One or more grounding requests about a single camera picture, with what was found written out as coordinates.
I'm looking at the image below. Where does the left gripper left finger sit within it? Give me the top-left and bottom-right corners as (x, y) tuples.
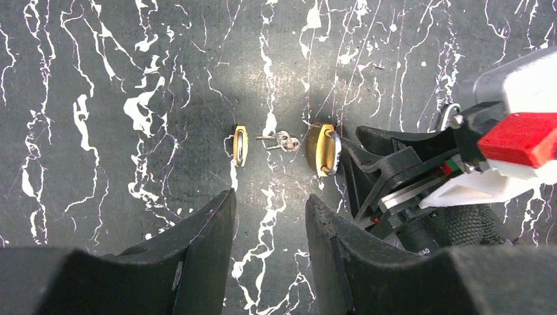
(1, 190), (236, 314)

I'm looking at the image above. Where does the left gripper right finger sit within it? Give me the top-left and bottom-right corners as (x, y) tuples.
(305, 195), (556, 314)

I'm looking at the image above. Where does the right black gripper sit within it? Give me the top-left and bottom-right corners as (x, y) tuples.
(339, 102), (517, 255)

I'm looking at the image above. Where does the silver key pair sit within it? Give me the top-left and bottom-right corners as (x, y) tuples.
(254, 131), (301, 152)

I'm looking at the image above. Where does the small brass padlock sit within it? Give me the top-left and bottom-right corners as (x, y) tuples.
(233, 125), (248, 167)
(437, 103), (461, 131)

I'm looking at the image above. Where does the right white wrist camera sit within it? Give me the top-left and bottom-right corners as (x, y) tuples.
(420, 47), (556, 208)

